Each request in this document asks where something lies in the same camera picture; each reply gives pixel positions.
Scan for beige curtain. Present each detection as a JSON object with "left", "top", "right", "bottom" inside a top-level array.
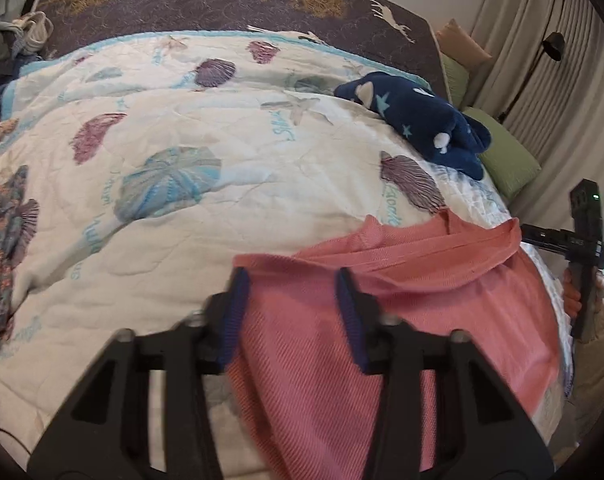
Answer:
[{"left": 469, "top": 0, "right": 604, "bottom": 271}]

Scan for navy star plush toy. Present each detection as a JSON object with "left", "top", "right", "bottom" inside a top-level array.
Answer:
[{"left": 334, "top": 71, "right": 492, "bottom": 181}]

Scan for orange pillow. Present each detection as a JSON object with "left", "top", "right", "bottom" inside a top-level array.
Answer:
[{"left": 434, "top": 19, "right": 493, "bottom": 67}]

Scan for white seashell print quilt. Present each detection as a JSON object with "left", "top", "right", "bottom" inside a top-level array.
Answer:
[{"left": 0, "top": 30, "right": 577, "bottom": 480}]

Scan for small green pillow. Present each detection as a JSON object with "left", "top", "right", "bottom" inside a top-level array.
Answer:
[{"left": 439, "top": 52, "right": 470, "bottom": 107}]

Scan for black cable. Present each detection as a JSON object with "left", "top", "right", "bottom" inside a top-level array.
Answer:
[{"left": 0, "top": 426, "right": 33, "bottom": 458}]

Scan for person's right forearm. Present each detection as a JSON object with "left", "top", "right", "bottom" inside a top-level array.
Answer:
[{"left": 564, "top": 272, "right": 604, "bottom": 411}]

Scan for black floor lamp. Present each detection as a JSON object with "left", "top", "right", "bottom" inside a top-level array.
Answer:
[{"left": 499, "top": 31, "right": 566, "bottom": 123}]

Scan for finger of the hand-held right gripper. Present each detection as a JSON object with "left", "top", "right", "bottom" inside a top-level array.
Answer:
[{"left": 520, "top": 224, "right": 575, "bottom": 252}]

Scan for brown deer print blanket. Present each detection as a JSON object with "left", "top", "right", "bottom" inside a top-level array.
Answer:
[{"left": 32, "top": 0, "right": 450, "bottom": 106}]

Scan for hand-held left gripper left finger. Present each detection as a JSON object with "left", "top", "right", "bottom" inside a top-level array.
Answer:
[{"left": 27, "top": 266, "right": 253, "bottom": 480}]

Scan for large green pillow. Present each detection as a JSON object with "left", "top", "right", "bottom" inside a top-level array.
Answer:
[{"left": 464, "top": 106, "right": 542, "bottom": 202}]

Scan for floral print garment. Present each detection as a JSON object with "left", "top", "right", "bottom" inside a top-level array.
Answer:
[{"left": 0, "top": 164, "right": 41, "bottom": 351}]

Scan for person's right hand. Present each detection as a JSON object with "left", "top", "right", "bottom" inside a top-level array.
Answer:
[{"left": 562, "top": 266, "right": 582, "bottom": 321}]

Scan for pink t-shirt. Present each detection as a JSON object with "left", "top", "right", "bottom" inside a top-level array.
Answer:
[{"left": 224, "top": 207, "right": 565, "bottom": 480}]

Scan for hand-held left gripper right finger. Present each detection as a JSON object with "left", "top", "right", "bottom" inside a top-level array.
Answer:
[{"left": 334, "top": 267, "right": 555, "bottom": 480}]

